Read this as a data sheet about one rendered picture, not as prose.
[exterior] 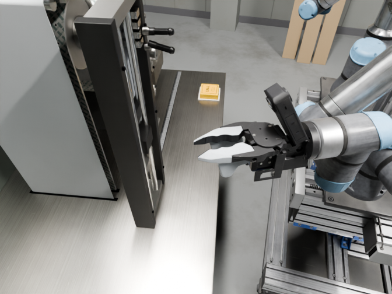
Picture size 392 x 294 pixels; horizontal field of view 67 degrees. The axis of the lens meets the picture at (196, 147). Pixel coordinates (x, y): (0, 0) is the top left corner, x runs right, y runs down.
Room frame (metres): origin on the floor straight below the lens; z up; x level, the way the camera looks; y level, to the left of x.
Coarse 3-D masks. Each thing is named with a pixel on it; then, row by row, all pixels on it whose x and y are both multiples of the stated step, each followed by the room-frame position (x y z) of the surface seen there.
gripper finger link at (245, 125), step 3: (234, 123) 0.41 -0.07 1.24; (237, 123) 0.41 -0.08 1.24; (240, 123) 0.41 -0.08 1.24; (243, 123) 0.41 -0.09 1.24; (246, 123) 0.41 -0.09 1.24; (249, 123) 0.41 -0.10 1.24; (222, 126) 0.40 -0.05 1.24; (225, 126) 0.40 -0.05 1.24; (228, 126) 0.40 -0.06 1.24; (231, 126) 0.40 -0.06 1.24; (234, 126) 0.40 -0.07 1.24; (237, 126) 0.40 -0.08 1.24; (243, 126) 0.40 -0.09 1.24; (246, 126) 0.40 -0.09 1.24; (243, 129) 0.39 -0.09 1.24; (246, 129) 0.39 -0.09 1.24; (243, 132) 0.39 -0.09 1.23; (243, 135) 0.39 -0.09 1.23
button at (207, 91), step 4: (204, 84) 0.98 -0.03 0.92; (208, 84) 0.98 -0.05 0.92; (204, 88) 0.95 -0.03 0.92; (208, 88) 0.95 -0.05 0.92; (212, 88) 0.95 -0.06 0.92; (216, 88) 0.95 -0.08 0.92; (200, 92) 0.93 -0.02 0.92; (204, 92) 0.92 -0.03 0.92; (208, 92) 0.92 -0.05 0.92; (212, 92) 0.92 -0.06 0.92; (216, 92) 0.92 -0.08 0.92; (200, 96) 0.91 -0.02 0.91; (204, 96) 0.91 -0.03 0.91; (208, 96) 0.91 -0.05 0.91; (212, 96) 0.91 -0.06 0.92; (216, 96) 0.91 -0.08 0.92
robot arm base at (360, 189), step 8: (360, 176) 0.54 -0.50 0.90; (368, 176) 0.53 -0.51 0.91; (352, 184) 0.55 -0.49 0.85; (360, 184) 0.53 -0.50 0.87; (368, 184) 0.52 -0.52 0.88; (376, 184) 0.52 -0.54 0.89; (352, 192) 0.53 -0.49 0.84; (360, 192) 0.52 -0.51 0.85; (368, 192) 0.51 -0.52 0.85; (376, 192) 0.51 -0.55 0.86; (384, 192) 0.52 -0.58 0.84; (368, 200) 0.51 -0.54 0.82
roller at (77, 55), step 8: (72, 0) 0.57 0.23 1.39; (80, 0) 0.60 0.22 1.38; (72, 8) 0.56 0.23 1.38; (80, 8) 0.59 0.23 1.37; (88, 8) 0.62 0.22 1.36; (72, 16) 0.55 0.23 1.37; (72, 24) 0.54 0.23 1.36; (72, 32) 0.53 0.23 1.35; (72, 40) 0.53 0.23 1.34; (72, 48) 0.52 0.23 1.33; (72, 56) 0.51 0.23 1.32; (80, 56) 0.54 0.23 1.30; (80, 64) 0.53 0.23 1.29
